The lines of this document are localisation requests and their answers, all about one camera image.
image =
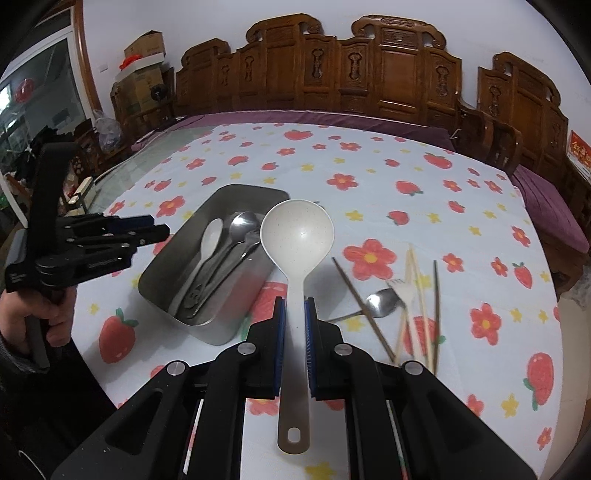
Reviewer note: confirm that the steel fork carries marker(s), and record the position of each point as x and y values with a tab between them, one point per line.
252	241

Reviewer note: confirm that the small steel spoon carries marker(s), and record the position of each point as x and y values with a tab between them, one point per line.
381	304

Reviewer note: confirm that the stacked cardboard boxes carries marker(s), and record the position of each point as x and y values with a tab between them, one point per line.
143	87

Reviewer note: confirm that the carved wooden armchair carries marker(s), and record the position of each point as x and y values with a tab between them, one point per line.
518	121

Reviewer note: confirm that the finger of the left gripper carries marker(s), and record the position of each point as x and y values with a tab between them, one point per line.
100	222
116	237

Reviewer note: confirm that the light wooden chopstick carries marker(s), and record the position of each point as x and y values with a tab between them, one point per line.
423	309
407	275

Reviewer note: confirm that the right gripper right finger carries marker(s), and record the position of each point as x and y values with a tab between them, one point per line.
311	320

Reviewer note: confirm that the white plastic spoon in tray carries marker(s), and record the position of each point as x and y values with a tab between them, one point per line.
208	245

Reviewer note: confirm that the white plastic fork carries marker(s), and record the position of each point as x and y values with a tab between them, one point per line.
405	292

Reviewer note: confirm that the red calendar card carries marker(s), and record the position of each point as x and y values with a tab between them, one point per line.
578	150

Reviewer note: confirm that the steel tray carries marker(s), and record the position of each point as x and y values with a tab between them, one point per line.
222	315

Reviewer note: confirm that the left hand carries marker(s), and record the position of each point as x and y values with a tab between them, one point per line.
17	306

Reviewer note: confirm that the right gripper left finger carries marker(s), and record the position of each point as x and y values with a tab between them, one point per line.
280	316

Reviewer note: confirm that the dark brown chopstick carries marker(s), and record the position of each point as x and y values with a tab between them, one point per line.
365	311
437	316

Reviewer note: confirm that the large steel spoon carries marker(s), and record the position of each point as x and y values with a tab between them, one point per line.
243	223

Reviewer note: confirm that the carved wooden sofa bench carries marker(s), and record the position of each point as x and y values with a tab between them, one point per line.
391	67

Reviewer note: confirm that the purple armchair cushion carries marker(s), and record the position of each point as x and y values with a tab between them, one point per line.
548	210

